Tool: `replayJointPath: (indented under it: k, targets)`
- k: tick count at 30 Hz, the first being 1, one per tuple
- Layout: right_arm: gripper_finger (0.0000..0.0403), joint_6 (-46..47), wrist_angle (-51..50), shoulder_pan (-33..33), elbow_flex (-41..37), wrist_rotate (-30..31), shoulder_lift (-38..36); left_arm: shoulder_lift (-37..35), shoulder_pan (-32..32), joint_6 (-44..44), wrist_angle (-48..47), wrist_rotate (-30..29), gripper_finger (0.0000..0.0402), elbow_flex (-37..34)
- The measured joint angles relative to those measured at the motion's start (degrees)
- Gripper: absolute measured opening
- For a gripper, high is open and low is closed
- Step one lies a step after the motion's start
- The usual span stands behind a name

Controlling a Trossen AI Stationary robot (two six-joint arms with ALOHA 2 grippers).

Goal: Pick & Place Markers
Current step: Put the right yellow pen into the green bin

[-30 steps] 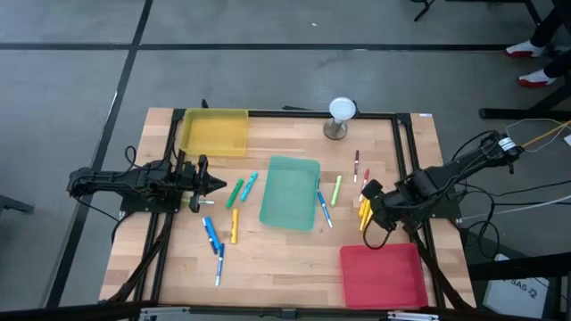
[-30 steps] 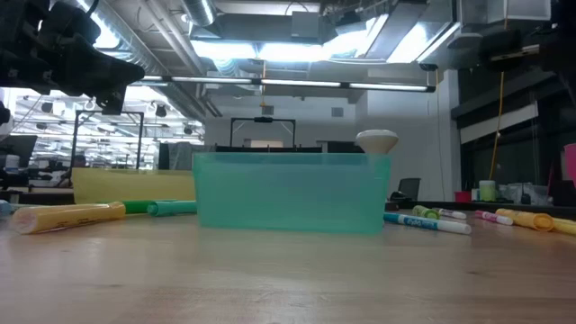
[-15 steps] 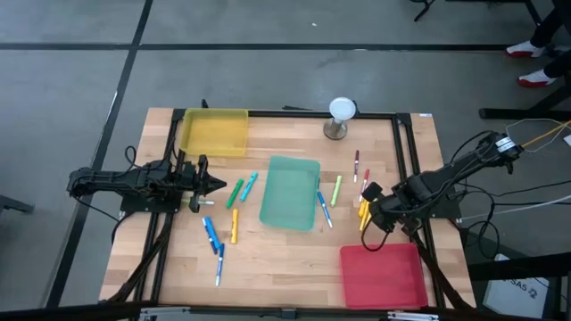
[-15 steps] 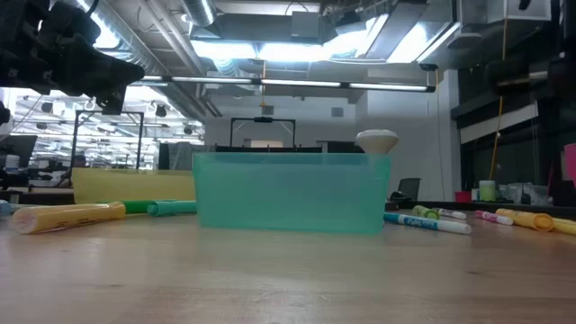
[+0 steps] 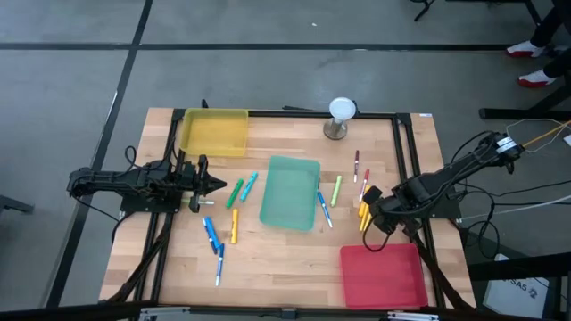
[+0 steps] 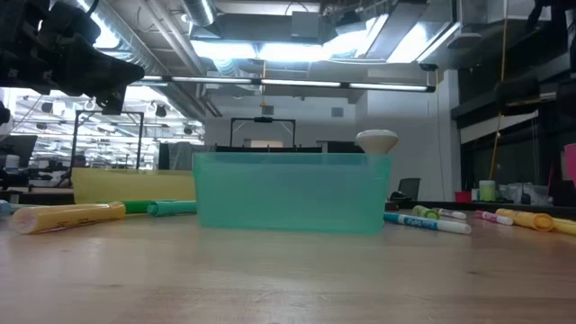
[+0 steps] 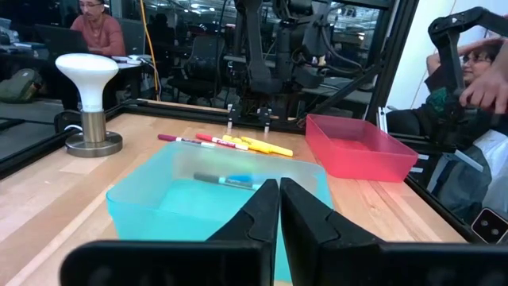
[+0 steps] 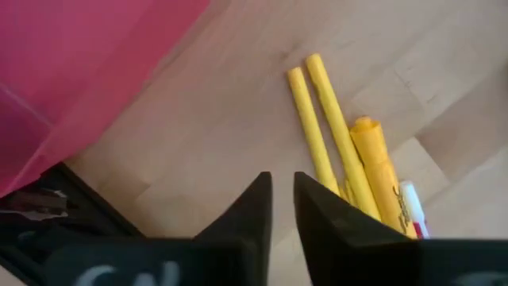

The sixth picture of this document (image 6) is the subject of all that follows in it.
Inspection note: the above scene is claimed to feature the blue Expo marker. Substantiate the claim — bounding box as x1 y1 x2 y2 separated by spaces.
382 211 473 236

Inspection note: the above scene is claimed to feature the yellow hanging cable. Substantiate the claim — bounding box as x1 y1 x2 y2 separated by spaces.
488 0 509 181

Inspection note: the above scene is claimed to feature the tall black rig frame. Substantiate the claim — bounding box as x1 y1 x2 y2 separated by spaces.
70 109 146 171

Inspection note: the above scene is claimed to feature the pink marker white cap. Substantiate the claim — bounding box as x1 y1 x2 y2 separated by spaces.
473 209 515 227

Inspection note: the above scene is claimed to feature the white-topped metal stand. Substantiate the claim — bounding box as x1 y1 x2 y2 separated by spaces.
355 129 400 155

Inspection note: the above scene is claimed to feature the pale green canister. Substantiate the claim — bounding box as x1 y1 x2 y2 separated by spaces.
478 179 498 203

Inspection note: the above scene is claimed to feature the dark red capped marker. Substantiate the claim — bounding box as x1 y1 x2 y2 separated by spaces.
432 207 468 221

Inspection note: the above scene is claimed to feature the orange Sharpie highlighter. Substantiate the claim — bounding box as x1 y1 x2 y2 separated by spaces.
494 207 555 233

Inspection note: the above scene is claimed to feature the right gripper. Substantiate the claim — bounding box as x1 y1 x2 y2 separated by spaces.
493 75 576 131

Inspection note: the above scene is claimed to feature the pale green highlighter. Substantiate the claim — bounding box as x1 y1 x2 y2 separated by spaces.
411 204 441 221

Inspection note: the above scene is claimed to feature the slim yellow highlighter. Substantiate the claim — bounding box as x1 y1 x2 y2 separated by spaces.
549 217 576 237

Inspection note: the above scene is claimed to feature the low black rig frame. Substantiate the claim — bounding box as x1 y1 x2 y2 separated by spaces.
229 117 297 149

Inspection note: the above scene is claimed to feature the pink object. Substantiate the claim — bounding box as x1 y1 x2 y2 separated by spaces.
563 142 576 186

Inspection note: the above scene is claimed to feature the black computer monitor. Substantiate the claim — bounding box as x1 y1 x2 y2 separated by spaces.
0 134 39 157

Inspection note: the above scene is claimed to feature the thick yellow highlighter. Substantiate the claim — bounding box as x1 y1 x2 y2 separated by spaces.
11 201 127 236

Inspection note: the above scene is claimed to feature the black LED light bar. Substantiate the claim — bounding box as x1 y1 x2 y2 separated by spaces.
130 74 437 94

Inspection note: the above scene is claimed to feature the black aluminium table frame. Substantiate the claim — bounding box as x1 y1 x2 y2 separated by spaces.
0 187 576 222

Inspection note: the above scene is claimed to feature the green translucent bin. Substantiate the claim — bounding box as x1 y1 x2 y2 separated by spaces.
192 151 392 235

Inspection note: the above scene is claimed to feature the black office chair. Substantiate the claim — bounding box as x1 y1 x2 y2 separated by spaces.
390 176 423 203

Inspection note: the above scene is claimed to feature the teal marker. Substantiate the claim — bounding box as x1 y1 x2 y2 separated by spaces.
146 200 198 218

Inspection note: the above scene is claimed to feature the person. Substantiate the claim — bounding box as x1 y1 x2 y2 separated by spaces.
56 154 88 188

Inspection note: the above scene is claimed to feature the yellow translucent bin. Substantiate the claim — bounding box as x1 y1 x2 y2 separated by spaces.
71 167 197 206

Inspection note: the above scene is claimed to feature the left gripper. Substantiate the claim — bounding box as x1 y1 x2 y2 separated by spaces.
0 0 146 116

